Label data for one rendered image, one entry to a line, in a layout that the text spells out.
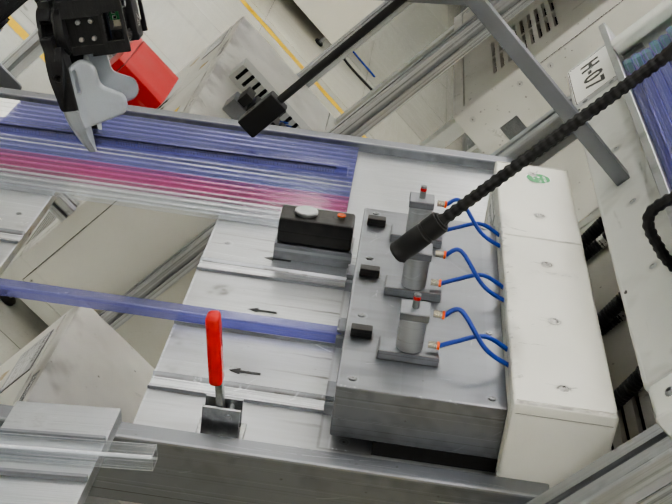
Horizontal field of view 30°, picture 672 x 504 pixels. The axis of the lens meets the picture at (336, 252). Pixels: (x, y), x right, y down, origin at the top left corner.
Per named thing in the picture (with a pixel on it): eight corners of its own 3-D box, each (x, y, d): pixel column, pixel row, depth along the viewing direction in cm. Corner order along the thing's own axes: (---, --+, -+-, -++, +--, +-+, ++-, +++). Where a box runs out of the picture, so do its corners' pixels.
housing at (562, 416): (482, 548, 100) (513, 400, 94) (474, 271, 144) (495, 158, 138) (582, 563, 100) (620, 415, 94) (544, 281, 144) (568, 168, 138)
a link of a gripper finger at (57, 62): (73, 115, 114) (52, 19, 111) (57, 116, 114) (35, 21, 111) (87, 100, 118) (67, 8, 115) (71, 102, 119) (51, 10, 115)
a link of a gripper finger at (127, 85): (145, 140, 121) (123, 49, 116) (85, 146, 121) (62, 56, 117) (151, 127, 123) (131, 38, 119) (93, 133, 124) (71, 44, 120)
